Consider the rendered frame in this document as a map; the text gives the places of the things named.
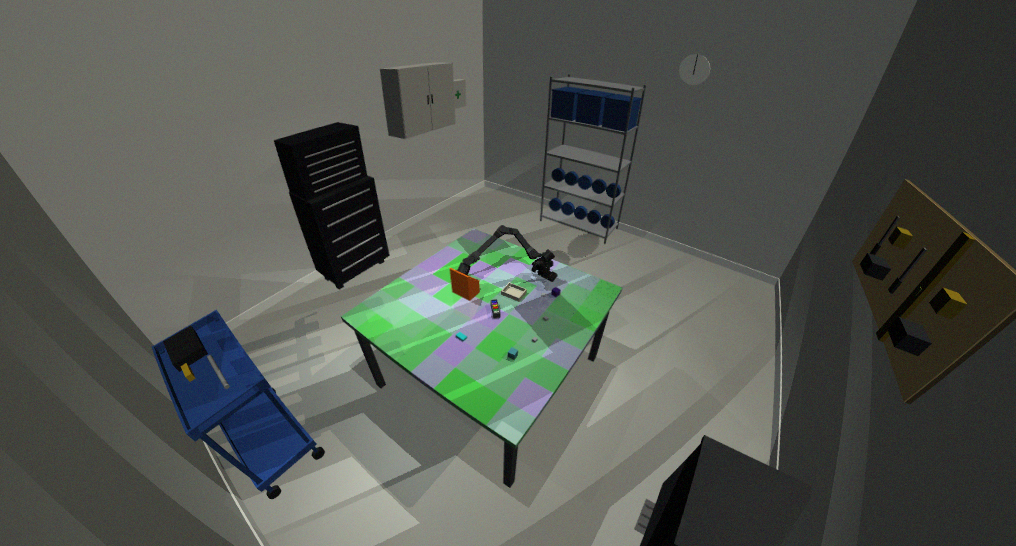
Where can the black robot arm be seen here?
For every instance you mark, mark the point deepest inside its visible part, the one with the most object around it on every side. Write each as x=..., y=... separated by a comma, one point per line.
x=546, y=257

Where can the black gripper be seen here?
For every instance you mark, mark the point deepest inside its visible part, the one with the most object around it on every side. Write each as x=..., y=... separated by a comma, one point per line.
x=551, y=276

